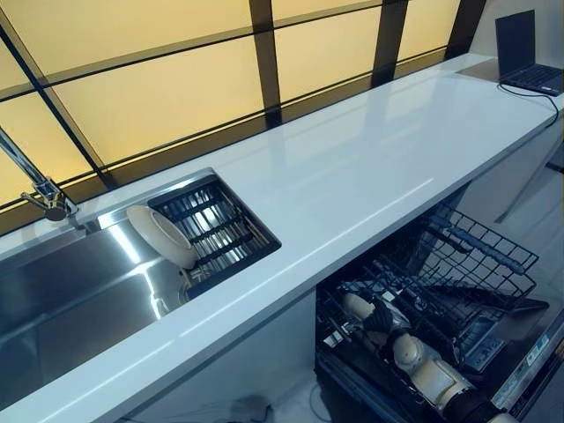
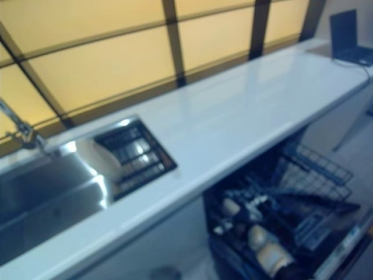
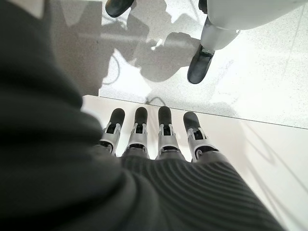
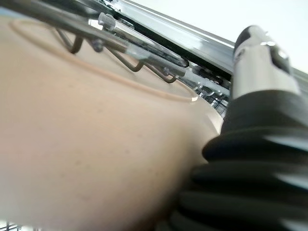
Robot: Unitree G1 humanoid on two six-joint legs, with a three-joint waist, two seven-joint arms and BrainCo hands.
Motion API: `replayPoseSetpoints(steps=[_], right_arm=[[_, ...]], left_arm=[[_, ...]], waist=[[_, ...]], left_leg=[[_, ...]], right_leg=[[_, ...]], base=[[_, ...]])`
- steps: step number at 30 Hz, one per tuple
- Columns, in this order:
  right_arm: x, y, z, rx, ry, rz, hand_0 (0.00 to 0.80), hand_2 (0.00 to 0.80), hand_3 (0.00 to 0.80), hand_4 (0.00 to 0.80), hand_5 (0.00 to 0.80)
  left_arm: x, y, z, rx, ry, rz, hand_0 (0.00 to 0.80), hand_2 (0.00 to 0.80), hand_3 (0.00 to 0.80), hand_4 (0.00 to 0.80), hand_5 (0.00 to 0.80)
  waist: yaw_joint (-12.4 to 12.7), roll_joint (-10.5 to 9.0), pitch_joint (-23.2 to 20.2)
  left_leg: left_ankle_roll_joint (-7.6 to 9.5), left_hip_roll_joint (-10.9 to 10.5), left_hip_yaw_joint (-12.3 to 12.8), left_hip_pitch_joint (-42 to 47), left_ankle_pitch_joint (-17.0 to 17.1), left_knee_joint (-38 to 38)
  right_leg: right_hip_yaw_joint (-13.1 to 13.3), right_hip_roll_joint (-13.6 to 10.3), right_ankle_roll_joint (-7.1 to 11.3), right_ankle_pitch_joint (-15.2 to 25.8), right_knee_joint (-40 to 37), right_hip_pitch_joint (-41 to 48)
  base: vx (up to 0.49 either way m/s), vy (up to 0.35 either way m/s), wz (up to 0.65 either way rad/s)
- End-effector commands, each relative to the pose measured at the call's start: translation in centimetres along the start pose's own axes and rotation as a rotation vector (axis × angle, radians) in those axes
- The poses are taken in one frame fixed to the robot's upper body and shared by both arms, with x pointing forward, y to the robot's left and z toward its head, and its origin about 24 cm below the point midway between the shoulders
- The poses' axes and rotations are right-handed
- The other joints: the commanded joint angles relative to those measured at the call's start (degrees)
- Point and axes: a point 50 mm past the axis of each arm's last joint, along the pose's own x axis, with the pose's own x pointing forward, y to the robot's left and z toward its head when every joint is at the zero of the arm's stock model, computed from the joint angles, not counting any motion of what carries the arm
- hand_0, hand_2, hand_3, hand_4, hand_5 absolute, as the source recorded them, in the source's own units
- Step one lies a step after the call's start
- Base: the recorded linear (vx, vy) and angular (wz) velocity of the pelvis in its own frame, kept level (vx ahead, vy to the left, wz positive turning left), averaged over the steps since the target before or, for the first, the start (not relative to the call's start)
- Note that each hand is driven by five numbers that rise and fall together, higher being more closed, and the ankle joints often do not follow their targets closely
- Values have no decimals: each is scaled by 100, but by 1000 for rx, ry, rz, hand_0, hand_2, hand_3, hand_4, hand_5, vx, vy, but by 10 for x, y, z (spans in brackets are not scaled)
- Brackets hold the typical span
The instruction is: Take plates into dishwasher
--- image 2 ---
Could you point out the robot right hand dark palm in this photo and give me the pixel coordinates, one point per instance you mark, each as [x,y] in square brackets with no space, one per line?
[244,221]

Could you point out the small cream plate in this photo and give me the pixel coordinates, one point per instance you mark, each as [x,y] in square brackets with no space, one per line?
[106,160]

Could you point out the open dishwasher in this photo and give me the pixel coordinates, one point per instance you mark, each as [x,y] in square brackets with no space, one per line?
[306,227]

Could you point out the white base cabinet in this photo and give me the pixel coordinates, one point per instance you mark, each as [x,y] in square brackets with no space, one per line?
[131,251]

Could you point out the black sink drying rack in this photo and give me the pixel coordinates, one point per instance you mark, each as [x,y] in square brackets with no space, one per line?
[140,160]

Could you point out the stainless steel sink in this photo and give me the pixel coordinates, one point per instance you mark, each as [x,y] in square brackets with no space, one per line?
[43,195]

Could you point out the dark open laptop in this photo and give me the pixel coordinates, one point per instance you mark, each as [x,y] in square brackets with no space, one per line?
[345,35]

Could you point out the chrome gooseneck faucet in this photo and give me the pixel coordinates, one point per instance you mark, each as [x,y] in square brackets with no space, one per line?
[23,131]

